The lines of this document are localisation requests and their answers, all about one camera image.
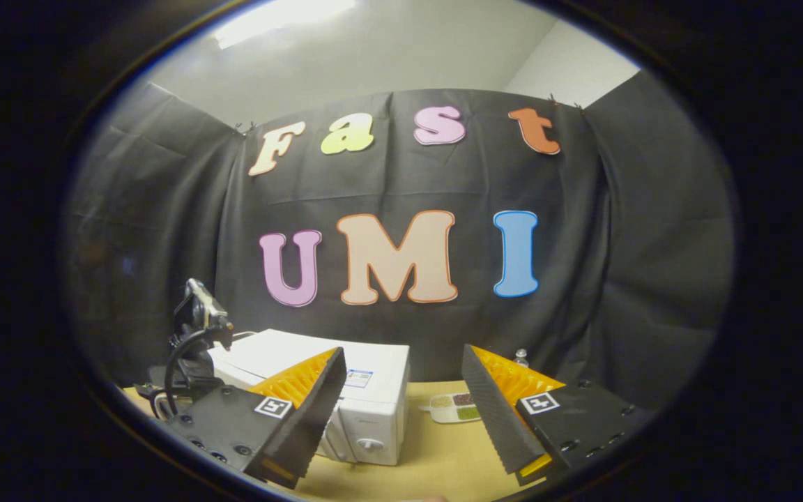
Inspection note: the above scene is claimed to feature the white microwave oven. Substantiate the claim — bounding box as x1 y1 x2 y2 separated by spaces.
208 329 411 466

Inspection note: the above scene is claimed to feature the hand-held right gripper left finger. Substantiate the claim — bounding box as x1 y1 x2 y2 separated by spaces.
165 347 348 489

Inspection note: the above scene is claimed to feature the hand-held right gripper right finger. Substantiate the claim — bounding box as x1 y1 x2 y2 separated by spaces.
461 344 653 487

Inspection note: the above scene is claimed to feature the white compartment dish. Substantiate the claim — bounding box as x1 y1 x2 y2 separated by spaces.
421 392 483 425

